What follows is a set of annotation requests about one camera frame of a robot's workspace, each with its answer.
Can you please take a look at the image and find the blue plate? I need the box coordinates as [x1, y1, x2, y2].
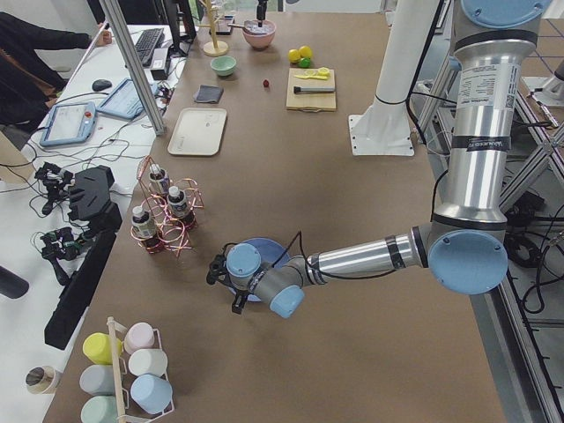
[225, 238, 290, 294]

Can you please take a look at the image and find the drink bottle top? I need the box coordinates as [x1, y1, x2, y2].
[149, 163, 170, 196]

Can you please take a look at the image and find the pink cup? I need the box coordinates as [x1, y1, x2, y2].
[123, 322, 155, 354]

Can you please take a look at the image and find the grey folded cloth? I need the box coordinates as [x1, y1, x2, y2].
[193, 85, 224, 104]

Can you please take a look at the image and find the grey cup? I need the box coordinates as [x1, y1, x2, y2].
[79, 365, 115, 396]

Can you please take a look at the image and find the wooden mug tree stand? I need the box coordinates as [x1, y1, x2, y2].
[198, 0, 229, 57]

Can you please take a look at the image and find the teach pendant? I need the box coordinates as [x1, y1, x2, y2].
[96, 78, 145, 120]
[40, 101, 97, 147]

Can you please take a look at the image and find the drink bottle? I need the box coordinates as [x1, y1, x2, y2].
[131, 205, 160, 249]
[167, 185, 189, 219]
[149, 163, 170, 196]

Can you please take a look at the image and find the tape roll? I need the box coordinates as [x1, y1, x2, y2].
[25, 366, 62, 395]

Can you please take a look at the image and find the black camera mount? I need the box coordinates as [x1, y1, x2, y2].
[206, 247, 232, 287]

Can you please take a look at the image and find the pink bowl with ice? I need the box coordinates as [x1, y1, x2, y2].
[243, 19, 277, 50]

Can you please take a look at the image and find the green lime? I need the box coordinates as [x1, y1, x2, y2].
[298, 57, 311, 69]

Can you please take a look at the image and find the drink bottle lower middle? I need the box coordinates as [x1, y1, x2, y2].
[167, 185, 189, 219]

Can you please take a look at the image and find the steel muddler black tip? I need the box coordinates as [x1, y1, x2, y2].
[293, 85, 336, 94]

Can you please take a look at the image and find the black computer mouse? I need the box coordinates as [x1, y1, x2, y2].
[92, 79, 113, 92]

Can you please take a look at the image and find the wooden cutting board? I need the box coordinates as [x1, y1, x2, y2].
[286, 67, 337, 112]

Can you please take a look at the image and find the mint green bowl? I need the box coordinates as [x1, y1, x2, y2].
[210, 56, 237, 78]

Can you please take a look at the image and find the yellow plastic knife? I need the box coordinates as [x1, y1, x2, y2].
[293, 73, 330, 81]

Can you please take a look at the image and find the person in black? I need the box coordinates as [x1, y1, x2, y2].
[1, 12, 112, 132]

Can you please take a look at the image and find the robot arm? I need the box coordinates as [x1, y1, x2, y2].
[223, 1, 547, 318]

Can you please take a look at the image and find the black keyboard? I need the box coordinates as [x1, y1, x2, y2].
[135, 28, 164, 67]

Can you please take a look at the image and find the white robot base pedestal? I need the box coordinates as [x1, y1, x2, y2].
[349, 0, 441, 157]

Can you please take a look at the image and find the aluminium frame post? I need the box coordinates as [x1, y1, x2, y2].
[100, 0, 166, 136]

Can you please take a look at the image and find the metal ice scoop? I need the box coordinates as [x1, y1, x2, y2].
[228, 20, 268, 34]

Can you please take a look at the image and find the yellow cup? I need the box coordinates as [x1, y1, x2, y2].
[82, 332, 112, 365]

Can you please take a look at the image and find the whole yellow lemon upper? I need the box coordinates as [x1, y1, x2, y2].
[287, 48, 301, 63]

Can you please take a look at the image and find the white cup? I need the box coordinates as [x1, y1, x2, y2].
[128, 349, 168, 377]

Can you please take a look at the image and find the copper wire bottle rack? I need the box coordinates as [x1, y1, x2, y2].
[130, 155, 204, 256]

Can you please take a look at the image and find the drink bottle lower outer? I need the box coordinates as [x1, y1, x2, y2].
[131, 205, 160, 249]

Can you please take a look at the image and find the mint cup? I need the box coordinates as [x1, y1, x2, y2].
[80, 396, 117, 423]

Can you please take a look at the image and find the light blue cup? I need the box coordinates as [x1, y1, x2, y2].
[130, 374, 173, 414]

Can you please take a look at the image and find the teach pendant near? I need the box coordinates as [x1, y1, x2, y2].
[40, 101, 97, 147]

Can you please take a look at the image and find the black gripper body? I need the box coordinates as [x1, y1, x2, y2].
[256, 0, 268, 19]
[232, 287, 250, 304]

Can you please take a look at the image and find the cream rabbit tray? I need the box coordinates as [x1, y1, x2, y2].
[167, 108, 227, 157]

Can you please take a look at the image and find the teach pendant far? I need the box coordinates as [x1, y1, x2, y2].
[96, 78, 145, 120]

